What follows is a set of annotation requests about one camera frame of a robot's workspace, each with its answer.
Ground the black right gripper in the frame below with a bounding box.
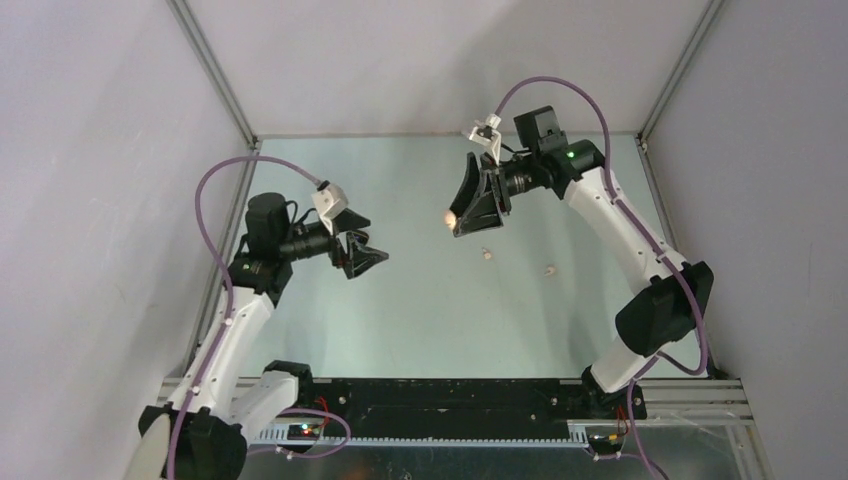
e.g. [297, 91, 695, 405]
[445, 153, 539, 238]

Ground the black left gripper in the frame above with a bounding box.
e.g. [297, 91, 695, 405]
[277, 207, 387, 277]

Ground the beige earbud charging case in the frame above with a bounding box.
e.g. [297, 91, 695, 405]
[444, 210, 458, 231]

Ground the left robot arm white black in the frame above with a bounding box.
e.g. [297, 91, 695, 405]
[125, 190, 389, 479]

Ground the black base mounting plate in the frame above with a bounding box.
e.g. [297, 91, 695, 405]
[296, 378, 647, 439]

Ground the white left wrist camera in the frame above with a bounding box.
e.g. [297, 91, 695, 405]
[311, 181, 349, 236]

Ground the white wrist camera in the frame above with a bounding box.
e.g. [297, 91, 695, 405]
[466, 113, 502, 166]
[311, 181, 349, 236]

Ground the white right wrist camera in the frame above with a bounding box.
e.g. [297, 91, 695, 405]
[466, 113, 502, 166]

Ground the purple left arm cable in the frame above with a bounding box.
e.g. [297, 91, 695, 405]
[165, 155, 352, 480]

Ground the grey cable duct strip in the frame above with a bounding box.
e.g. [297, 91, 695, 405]
[251, 423, 589, 448]

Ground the aluminium frame corner post left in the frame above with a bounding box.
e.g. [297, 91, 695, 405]
[166, 0, 259, 150]

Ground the aluminium frame corner post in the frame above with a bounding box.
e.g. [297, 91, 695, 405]
[166, 0, 259, 150]
[637, 0, 728, 143]

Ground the aluminium frame corner post right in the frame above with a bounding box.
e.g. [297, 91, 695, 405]
[637, 0, 728, 143]

